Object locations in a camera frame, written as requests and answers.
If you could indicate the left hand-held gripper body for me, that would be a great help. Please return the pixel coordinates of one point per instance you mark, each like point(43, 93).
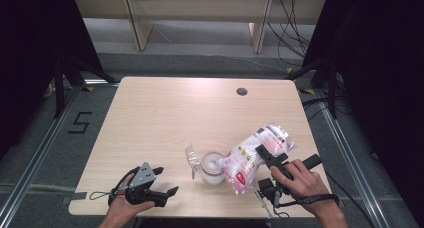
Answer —
point(141, 178)

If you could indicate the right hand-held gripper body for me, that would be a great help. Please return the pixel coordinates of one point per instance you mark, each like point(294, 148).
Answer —
point(268, 189)

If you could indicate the red white sugar bag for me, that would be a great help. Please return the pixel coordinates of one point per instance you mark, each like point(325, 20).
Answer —
point(246, 161)

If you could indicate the clear glass measuring cup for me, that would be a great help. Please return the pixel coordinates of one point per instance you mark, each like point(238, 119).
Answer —
point(211, 169)

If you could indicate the white granulated sugar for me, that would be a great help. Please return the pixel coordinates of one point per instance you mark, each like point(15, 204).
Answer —
point(212, 162)

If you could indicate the person's left hand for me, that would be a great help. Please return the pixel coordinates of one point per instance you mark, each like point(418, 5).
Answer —
point(123, 209)

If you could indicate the person's right hand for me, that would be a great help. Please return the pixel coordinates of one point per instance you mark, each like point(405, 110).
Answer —
point(305, 184)

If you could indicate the grey tape strip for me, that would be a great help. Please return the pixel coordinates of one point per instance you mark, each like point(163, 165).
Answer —
point(78, 196)

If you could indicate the black metal stand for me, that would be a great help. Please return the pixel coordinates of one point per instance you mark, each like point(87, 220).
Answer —
point(332, 94)
point(59, 88)

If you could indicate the grey floor strip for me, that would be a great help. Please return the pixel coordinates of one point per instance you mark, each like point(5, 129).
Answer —
point(33, 188)

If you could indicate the black curtain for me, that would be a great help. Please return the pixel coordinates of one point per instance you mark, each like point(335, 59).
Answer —
point(26, 38)
point(383, 54)

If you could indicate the beige wooden desk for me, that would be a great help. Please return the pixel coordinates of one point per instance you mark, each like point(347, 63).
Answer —
point(200, 4)

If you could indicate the aluminium floor rail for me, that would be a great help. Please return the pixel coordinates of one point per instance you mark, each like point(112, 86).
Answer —
point(43, 148)
point(346, 154)

